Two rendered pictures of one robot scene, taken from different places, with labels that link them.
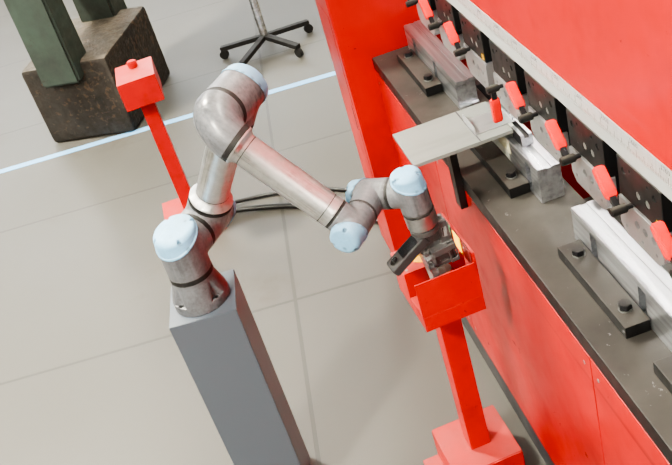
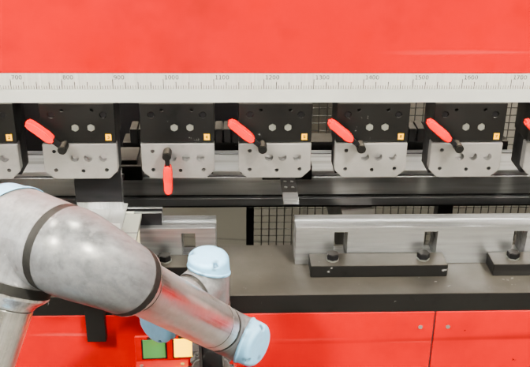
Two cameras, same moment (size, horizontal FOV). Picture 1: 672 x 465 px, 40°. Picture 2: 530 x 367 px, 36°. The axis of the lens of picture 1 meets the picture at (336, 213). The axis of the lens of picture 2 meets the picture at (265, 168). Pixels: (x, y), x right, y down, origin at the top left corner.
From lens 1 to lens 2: 198 cm
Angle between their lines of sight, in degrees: 75
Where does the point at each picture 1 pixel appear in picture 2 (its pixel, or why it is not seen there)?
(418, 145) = not seen: hidden behind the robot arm
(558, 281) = (346, 286)
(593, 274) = (367, 260)
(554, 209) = (233, 261)
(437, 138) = not seen: hidden behind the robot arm
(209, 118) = (115, 242)
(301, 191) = (214, 305)
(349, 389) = not seen: outside the picture
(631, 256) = (390, 222)
